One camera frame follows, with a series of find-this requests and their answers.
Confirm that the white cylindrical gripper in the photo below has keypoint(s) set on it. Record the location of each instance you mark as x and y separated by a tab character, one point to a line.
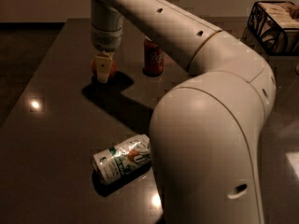
106	38

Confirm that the red apple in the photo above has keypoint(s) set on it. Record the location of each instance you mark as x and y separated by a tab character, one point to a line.
103	69

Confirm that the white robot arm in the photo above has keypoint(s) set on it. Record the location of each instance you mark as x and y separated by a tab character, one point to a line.
204	133

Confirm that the red Coca-Cola can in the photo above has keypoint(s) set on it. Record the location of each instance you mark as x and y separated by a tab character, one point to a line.
153	58

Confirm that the green white 7up can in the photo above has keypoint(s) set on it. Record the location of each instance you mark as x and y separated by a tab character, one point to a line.
119	161

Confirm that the snack packets in basket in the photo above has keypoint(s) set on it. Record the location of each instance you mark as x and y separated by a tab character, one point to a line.
280	13

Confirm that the black wire basket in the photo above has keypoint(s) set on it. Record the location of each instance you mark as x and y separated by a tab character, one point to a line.
274	39

